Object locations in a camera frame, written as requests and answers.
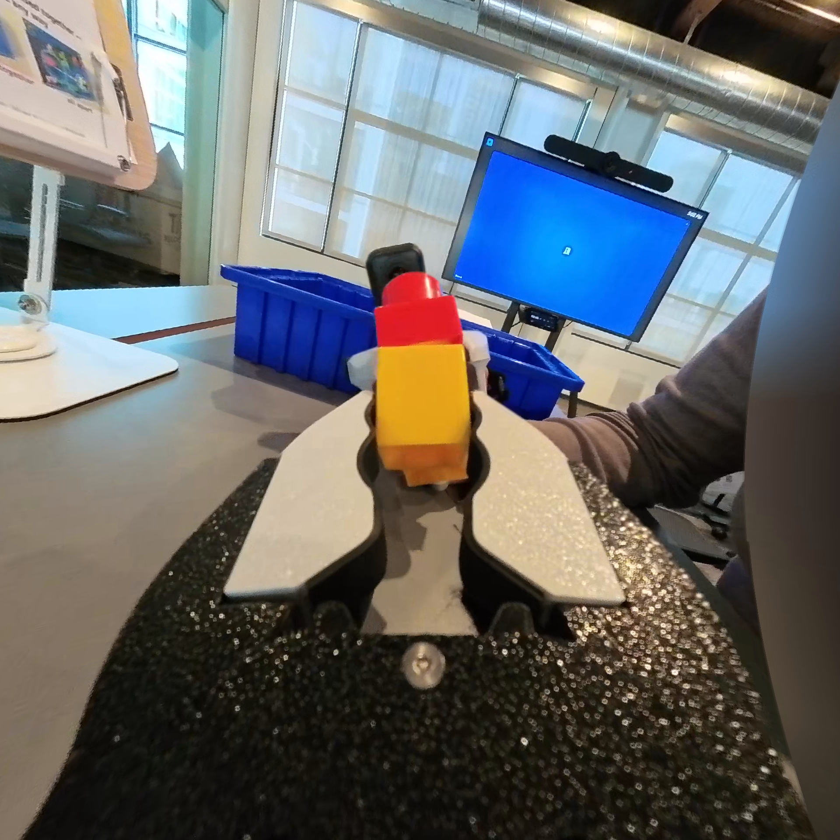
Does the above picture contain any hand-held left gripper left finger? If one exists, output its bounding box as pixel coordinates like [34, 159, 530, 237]
[223, 394, 386, 602]

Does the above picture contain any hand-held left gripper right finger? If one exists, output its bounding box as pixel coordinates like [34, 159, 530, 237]
[461, 392, 629, 608]

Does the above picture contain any red mega block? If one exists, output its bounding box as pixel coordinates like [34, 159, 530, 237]
[373, 272, 465, 350]

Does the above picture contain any yellow mega block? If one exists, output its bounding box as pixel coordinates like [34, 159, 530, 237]
[374, 343, 472, 488]

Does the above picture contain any blue plastic bin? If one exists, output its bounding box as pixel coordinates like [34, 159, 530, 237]
[220, 264, 585, 421]

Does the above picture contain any person's right forearm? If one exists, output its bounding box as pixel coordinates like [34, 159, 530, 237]
[525, 287, 770, 510]

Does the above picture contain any large blue-screen monitor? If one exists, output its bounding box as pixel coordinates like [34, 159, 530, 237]
[441, 133, 710, 344]

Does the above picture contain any large grid window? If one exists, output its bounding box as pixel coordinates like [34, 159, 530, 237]
[261, 0, 818, 385]

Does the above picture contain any black webcam bar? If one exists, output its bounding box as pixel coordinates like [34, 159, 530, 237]
[544, 134, 675, 193]

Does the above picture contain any white board stand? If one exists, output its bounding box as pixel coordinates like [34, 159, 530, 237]
[0, 164, 180, 421]

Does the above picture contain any printed instruction sheet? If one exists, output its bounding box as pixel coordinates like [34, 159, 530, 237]
[0, 0, 137, 174]

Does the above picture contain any silver ceiling duct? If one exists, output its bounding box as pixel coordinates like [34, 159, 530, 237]
[478, 0, 833, 136]

